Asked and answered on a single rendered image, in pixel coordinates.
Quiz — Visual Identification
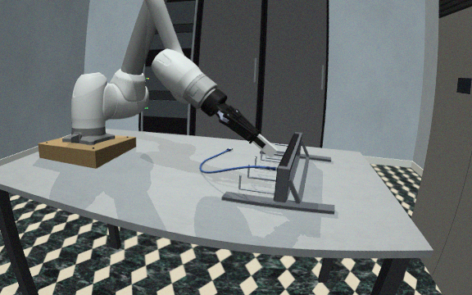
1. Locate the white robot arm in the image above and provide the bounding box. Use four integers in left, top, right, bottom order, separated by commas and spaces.
62, 0, 217, 145

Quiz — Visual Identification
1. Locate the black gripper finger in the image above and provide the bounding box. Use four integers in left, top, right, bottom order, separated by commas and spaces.
229, 106, 278, 150
218, 107, 278, 158

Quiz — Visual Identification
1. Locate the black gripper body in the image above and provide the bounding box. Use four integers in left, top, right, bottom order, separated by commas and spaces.
201, 89, 235, 118

